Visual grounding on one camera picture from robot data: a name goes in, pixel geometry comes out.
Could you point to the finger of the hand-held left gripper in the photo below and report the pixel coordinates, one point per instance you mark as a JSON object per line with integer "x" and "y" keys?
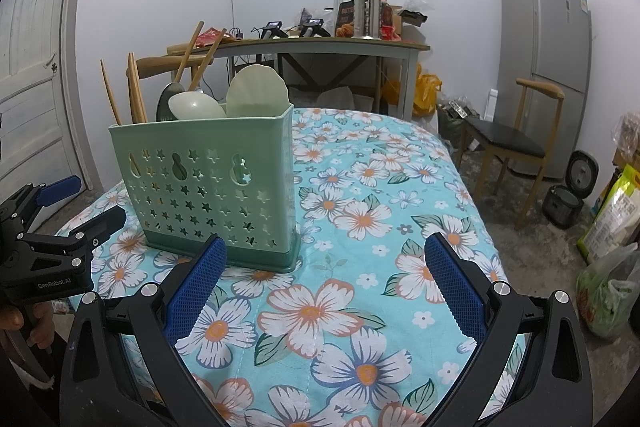
{"x": 60, "y": 186}
{"x": 105, "y": 222}

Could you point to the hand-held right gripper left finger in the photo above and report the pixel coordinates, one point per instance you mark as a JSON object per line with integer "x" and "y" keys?
{"x": 197, "y": 287}

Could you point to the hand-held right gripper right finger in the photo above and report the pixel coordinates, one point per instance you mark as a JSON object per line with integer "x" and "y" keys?
{"x": 457, "y": 287}

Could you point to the green plastic utensil holder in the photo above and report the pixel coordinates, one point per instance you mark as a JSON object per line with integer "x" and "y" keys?
{"x": 210, "y": 187}

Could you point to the metal spoon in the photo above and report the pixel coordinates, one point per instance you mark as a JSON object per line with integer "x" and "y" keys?
{"x": 167, "y": 104}

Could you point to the cream plastic ladle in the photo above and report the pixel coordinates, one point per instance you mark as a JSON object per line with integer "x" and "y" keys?
{"x": 195, "y": 107}

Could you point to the cream plastic rice paddle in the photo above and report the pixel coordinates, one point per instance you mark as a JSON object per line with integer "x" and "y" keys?
{"x": 257, "y": 92}

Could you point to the person's left hand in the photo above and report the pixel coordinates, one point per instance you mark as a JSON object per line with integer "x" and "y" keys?
{"x": 35, "y": 322}

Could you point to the floral blue tablecloth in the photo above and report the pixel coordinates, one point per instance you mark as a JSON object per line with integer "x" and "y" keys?
{"x": 360, "y": 217}

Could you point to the white panel door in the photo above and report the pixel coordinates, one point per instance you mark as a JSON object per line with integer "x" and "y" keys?
{"x": 35, "y": 57}

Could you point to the black rice cooker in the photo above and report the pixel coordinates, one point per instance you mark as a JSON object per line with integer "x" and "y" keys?
{"x": 570, "y": 192}

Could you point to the wooden chair with black seat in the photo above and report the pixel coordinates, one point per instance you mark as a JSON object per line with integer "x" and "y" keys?
{"x": 155, "y": 67}
{"x": 510, "y": 139}

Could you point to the clear bag of greens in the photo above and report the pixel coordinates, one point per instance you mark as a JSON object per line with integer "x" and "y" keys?
{"x": 610, "y": 297}

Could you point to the green yellow rice bag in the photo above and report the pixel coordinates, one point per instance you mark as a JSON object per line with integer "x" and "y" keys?
{"x": 615, "y": 222}

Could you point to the pile of floor clutter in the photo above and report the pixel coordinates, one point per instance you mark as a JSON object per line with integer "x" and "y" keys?
{"x": 460, "y": 109}

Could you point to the white box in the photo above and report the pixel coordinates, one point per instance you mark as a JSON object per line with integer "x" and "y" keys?
{"x": 493, "y": 103}

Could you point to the yellow plastic bag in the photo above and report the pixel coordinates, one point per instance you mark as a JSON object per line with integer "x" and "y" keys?
{"x": 425, "y": 92}

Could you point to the red snack bag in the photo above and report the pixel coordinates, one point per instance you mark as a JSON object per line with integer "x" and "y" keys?
{"x": 212, "y": 37}

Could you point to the white bag under desk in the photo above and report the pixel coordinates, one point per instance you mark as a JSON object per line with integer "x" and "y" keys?
{"x": 335, "y": 99}

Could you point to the grey refrigerator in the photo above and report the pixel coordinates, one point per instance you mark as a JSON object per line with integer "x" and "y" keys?
{"x": 545, "y": 57}

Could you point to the black device on desk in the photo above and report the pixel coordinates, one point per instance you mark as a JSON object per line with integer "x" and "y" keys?
{"x": 272, "y": 29}
{"x": 315, "y": 28}

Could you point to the brown box on desk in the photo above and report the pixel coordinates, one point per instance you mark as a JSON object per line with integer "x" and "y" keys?
{"x": 410, "y": 27}

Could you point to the wooden desk with grey legs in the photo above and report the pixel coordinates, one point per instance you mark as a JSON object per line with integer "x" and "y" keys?
{"x": 325, "y": 47}

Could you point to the metal canister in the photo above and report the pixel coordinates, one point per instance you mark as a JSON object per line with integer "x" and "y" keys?
{"x": 367, "y": 17}

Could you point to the crumpled clear plastic bag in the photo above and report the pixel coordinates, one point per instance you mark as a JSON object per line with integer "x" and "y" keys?
{"x": 412, "y": 4}

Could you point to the dark bread print box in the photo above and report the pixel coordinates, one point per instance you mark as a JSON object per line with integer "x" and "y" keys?
{"x": 345, "y": 19}

